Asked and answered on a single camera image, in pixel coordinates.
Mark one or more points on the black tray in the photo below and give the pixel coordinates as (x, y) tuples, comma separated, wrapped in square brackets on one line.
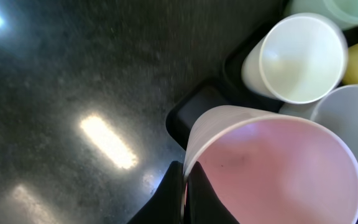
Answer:
[(197, 102)]

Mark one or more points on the grey cup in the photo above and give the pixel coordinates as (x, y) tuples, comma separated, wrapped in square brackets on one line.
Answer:
[(350, 124)]

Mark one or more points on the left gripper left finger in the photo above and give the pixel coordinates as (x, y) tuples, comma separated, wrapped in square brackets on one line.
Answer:
[(166, 199)]

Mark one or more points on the white cup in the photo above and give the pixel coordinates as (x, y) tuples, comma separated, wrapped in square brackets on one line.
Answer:
[(300, 59)]

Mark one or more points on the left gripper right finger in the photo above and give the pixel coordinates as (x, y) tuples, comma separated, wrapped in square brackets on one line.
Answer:
[(202, 202)]

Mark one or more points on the green cup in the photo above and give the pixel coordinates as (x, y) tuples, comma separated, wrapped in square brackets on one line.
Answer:
[(337, 9)]

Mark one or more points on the pink cup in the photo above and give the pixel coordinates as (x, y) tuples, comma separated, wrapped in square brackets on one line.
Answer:
[(275, 174)]

